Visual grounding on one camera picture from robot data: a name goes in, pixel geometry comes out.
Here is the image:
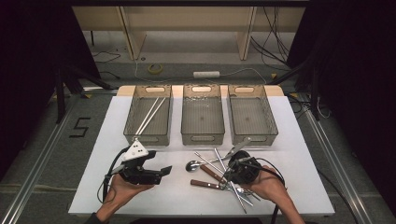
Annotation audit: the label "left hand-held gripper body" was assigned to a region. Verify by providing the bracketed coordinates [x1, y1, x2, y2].
[119, 139, 163, 187]

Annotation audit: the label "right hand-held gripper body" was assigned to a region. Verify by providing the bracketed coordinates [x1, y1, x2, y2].
[224, 137, 262, 186]

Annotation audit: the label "clear grey plastic bin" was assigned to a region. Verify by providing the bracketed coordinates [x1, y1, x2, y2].
[123, 84, 174, 147]
[180, 83, 226, 147]
[227, 83, 279, 147]

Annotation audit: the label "metal spoon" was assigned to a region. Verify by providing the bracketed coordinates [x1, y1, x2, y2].
[185, 153, 234, 174]

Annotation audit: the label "wooden-handled knife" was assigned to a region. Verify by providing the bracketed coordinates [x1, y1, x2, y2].
[200, 164, 262, 202]

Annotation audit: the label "white chopstick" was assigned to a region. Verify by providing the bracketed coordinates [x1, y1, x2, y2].
[134, 96, 160, 136]
[137, 96, 167, 136]

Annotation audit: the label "wooden-handled fork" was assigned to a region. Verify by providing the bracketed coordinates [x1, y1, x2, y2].
[190, 179, 254, 198]

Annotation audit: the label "person's left hand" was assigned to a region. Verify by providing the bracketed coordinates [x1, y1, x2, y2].
[107, 173, 156, 210]

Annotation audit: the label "person's right hand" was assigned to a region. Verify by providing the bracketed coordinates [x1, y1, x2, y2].
[242, 164, 290, 205]

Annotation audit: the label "yellow tape roll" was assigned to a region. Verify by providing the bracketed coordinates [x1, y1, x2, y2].
[147, 63, 163, 76]

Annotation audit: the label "white power strip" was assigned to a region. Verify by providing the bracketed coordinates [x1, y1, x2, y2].
[192, 70, 221, 79]

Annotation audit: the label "black metal stand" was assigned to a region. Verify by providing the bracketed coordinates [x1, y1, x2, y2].
[269, 57, 321, 121]
[55, 63, 114, 125]

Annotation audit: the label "beige wooden desk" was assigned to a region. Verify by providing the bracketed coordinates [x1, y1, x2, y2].
[72, 6, 306, 62]

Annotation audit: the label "black curtain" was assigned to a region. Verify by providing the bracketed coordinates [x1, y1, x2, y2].
[0, 0, 102, 175]
[286, 0, 396, 216]

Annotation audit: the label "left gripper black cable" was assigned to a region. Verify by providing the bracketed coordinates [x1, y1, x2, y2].
[96, 146, 132, 204]

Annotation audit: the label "thin black floor cable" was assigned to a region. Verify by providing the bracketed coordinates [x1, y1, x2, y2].
[99, 70, 121, 80]
[91, 50, 121, 64]

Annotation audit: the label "aluminium floor rail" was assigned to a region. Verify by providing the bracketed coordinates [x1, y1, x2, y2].
[302, 105, 375, 224]
[0, 87, 120, 224]

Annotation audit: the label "long black floor cable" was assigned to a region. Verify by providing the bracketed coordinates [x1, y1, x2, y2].
[317, 169, 361, 224]

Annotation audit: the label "white power cable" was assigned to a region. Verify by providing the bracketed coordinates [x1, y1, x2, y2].
[134, 57, 268, 85]

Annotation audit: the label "black hanging cables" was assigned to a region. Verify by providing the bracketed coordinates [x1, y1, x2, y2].
[249, 6, 292, 72]

